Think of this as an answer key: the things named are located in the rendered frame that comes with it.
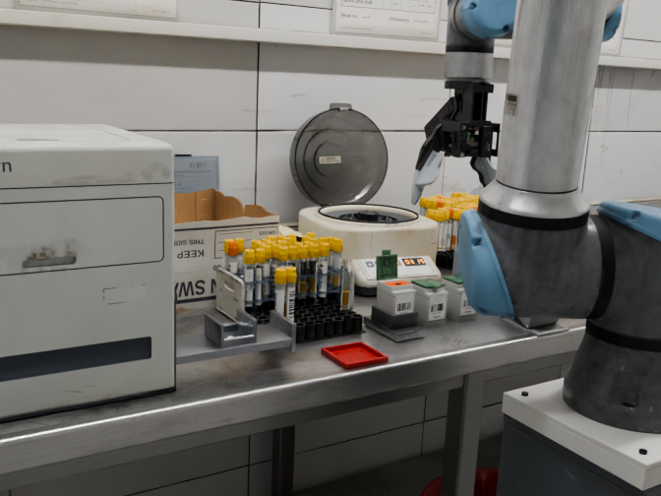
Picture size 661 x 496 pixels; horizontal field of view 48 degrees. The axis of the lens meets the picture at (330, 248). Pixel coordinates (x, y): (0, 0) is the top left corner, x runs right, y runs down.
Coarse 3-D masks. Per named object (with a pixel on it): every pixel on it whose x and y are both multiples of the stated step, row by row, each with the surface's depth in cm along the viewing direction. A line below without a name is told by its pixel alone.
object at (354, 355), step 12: (324, 348) 105; (336, 348) 106; (348, 348) 107; (360, 348) 108; (372, 348) 106; (336, 360) 102; (348, 360) 103; (360, 360) 103; (372, 360) 102; (384, 360) 103
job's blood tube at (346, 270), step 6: (348, 264) 116; (342, 270) 116; (348, 270) 116; (342, 276) 116; (348, 276) 116; (342, 282) 116; (348, 282) 116; (342, 288) 117; (348, 288) 117; (342, 294) 117; (348, 294) 117; (342, 300) 117; (348, 300) 117; (342, 306) 117; (348, 306) 117
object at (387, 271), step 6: (384, 252) 116; (390, 252) 117; (378, 258) 115; (384, 258) 116; (390, 258) 117; (396, 258) 117; (378, 264) 115; (384, 264) 116; (390, 264) 117; (396, 264) 117; (378, 270) 115; (384, 270) 116; (390, 270) 117; (396, 270) 117; (378, 276) 116; (384, 276) 116; (390, 276) 117; (396, 276) 117
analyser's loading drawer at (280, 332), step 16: (208, 320) 98; (240, 320) 100; (256, 320) 96; (272, 320) 104; (288, 320) 100; (192, 336) 99; (208, 336) 98; (224, 336) 99; (240, 336) 99; (256, 336) 97; (272, 336) 100; (288, 336) 100; (176, 352) 93; (192, 352) 93; (208, 352) 93; (224, 352) 95; (240, 352) 96
